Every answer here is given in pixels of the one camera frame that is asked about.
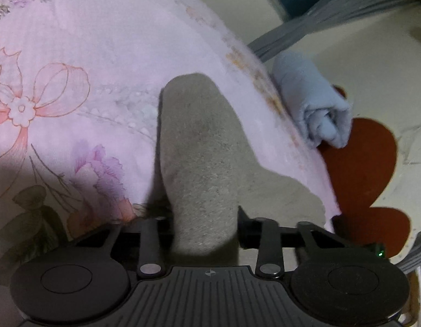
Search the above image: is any pink floral bed sheet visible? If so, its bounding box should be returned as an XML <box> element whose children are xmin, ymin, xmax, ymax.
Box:
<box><xmin>0</xmin><ymin>0</ymin><xmax>342</xmax><ymax>280</ymax></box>

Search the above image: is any light blue rolled towel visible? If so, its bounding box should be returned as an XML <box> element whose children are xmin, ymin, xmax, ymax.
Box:
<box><xmin>272</xmin><ymin>50</ymin><xmax>353</xmax><ymax>150</ymax></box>

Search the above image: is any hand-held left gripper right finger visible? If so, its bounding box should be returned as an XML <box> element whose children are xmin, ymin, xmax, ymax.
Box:
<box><xmin>238</xmin><ymin>206</ymin><xmax>355</xmax><ymax>278</ymax></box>

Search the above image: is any grey towel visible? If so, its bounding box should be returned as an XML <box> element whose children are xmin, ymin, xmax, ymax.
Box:
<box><xmin>154</xmin><ymin>72</ymin><xmax>327</xmax><ymax>267</ymax></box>

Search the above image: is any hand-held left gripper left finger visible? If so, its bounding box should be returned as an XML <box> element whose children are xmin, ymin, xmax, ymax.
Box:
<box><xmin>74</xmin><ymin>215</ymin><xmax>172</xmax><ymax>278</ymax></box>

